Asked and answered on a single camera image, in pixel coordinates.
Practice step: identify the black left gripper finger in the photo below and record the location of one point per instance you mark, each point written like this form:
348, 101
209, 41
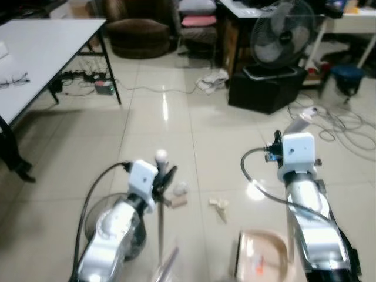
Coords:
173, 175

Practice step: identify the broom with white ball end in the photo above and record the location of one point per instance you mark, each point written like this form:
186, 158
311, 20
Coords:
161, 232

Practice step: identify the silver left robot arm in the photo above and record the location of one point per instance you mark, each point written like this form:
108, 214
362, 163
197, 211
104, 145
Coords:
111, 235

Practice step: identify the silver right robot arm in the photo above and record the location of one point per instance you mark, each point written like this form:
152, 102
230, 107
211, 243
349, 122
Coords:
311, 229

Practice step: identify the black floor fan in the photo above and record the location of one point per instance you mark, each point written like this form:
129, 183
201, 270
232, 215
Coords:
283, 35

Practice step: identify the white crumpled paper ball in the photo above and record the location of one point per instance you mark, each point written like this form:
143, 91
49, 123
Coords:
180, 189

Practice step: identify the small wooden block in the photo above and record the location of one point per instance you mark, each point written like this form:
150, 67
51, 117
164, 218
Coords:
179, 201

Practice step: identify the pale forked wooden scrap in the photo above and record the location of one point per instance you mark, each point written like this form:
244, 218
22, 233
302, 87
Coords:
220, 207

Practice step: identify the black round trash bin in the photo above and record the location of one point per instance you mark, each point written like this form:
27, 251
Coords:
136, 244

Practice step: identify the white crumpled cloth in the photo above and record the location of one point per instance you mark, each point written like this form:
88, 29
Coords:
212, 81

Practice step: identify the small grey box device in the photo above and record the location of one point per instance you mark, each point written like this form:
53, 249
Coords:
104, 88

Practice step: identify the black box stand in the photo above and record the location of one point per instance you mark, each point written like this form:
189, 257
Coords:
264, 91

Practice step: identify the black power strip with plugs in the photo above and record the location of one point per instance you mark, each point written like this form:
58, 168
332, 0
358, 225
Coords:
79, 76

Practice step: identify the white power adapter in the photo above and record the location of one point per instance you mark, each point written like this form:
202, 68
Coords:
309, 113

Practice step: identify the brown armchair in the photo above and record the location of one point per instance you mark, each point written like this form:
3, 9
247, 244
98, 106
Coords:
138, 26

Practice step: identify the chair with pink cushion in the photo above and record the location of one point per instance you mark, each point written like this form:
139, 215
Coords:
198, 21

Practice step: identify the white table with black legs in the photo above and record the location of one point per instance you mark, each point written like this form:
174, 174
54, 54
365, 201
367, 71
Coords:
41, 53

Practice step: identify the blue round bin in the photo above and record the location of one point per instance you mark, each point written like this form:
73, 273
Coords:
346, 76

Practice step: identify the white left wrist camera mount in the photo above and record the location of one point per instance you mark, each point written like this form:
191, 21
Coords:
143, 176

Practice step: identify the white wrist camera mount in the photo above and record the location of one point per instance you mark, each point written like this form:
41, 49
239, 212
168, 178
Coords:
298, 154
143, 176

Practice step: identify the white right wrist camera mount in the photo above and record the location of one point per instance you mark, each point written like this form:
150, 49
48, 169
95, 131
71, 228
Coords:
298, 154

